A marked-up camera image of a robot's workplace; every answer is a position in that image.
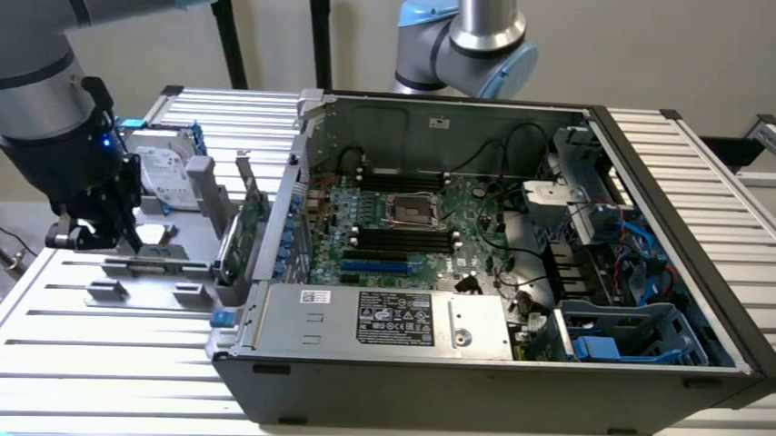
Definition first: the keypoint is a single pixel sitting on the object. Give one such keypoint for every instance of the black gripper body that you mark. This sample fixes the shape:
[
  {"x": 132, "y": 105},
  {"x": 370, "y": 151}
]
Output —
[{"x": 67, "y": 172}]

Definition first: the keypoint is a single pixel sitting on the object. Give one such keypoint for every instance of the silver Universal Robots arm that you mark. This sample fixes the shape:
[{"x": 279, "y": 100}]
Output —
[{"x": 36, "y": 91}]

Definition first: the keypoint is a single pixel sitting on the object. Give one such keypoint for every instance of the green RAM stick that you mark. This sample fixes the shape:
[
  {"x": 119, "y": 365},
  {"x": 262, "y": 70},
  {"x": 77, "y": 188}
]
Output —
[{"x": 163, "y": 252}]

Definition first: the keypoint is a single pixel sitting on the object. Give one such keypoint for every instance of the short black expansion slot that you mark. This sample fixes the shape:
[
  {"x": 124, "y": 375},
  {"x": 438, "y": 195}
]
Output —
[{"x": 356, "y": 279}]

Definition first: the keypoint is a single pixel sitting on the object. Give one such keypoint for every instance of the blue expansion slot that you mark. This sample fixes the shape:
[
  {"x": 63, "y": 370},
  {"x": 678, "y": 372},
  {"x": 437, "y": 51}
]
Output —
[
  {"x": 373, "y": 271},
  {"x": 373, "y": 264}
]

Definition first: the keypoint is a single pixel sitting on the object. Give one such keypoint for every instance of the black RAM slot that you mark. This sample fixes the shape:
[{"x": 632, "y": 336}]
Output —
[
  {"x": 403, "y": 236},
  {"x": 401, "y": 187},
  {"x": 403, "y": 178},
  {"x": 403, "y": 242},
  {"x": 403, "y": 248},
  {"x": 403, "y": 173},
  {"x": 403, "y": 230},
  {"x": 402, "y": 182}
]

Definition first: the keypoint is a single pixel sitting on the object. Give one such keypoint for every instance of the silver CPU chip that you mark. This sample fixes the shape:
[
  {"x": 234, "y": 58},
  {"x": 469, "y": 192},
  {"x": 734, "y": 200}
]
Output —
[{"x": 153, "y": 234}]

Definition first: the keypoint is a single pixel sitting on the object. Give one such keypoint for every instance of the silver hard disk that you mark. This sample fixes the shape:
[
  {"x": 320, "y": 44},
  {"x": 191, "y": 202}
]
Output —
[{"x": 163, "y": 172}]

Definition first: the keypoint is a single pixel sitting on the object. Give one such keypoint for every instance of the grey parts rack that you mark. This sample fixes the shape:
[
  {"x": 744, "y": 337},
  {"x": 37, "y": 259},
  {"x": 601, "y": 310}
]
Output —
[{"x": 203, "y": 195}]

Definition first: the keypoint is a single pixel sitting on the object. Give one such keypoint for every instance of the green graphics card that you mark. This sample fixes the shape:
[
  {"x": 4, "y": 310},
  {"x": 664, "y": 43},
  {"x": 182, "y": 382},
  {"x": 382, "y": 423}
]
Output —
[{"x": 242, "y": 227}]

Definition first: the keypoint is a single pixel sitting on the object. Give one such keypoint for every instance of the blue case latch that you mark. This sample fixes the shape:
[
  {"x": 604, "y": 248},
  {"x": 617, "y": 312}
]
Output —
[{"x": 222, "y": 318}]

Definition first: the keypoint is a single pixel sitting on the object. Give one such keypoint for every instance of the black stand pole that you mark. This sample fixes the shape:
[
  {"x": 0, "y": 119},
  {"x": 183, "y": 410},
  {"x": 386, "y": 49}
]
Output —
[
  {"x": 230, "y": 45},
  {"x": 320, "y": 45}
]

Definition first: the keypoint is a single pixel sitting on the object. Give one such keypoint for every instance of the silver power supply unit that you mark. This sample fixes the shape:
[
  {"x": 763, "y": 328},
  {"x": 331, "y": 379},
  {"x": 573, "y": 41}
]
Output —
[{"x": 339, "y": 324}]

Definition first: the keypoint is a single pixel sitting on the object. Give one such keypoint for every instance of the CPU socket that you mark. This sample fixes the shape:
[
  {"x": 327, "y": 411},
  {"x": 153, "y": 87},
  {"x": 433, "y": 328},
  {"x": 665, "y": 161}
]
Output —
[{"x": 417, "y": 210}]

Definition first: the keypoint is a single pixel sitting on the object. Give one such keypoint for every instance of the green motherboard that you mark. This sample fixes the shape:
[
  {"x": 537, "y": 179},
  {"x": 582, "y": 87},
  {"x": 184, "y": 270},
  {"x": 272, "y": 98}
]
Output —
[{"x": 478, "y": 213}]

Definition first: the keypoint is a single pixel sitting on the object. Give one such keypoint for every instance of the open black PC case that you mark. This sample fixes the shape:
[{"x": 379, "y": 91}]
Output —
[{"x": 425, "y": 390}]

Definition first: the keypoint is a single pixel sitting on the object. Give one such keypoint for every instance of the grey metal drive cage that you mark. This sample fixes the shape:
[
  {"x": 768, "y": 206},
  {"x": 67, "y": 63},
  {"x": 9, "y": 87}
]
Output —
[{"x": 582, "y": 154}]

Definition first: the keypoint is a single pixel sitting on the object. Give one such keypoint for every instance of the grey-blue disk bay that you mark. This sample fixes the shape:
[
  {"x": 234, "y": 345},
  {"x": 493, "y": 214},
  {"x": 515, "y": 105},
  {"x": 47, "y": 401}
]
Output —
[{"x": 636, "y": 327}]

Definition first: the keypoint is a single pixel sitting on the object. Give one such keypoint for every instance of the black box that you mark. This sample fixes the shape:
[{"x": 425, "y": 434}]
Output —
[{"x": 726, "y": 151}]

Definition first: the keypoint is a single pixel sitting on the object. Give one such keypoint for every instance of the blue disk bracket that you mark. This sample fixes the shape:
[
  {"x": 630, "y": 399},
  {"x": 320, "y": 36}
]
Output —
[{"x": 192, "y": 136}]

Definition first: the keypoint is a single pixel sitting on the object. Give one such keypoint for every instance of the silver metal bracket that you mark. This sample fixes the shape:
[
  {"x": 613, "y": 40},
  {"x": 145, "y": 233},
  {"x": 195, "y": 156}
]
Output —
[{"x": 551, "y": 195}]

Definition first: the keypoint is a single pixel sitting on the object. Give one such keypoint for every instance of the aluminium profile rail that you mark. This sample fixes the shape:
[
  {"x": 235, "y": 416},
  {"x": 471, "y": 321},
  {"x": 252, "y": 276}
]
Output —
[{"x": 760, "y": 131}]

